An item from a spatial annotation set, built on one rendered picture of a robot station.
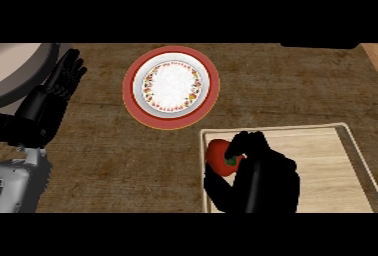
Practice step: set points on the grey round appliance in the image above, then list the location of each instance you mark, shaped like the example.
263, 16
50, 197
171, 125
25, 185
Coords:
22, 70

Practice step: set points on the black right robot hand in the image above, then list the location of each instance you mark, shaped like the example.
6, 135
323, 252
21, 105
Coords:
266, 180

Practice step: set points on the red round placemat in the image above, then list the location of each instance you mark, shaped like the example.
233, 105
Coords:
148, 118

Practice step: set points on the red bell pepper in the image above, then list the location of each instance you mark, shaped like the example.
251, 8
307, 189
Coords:
218, 160

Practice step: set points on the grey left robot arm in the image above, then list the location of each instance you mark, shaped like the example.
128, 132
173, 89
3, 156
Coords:
19, 181

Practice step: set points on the pale wooden tray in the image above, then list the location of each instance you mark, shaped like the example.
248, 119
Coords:
325, 166

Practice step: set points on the white plate with floral rim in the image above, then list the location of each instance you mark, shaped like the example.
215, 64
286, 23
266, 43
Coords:
171, 85

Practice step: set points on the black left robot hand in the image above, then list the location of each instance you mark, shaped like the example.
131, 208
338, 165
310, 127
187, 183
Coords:
44, 100

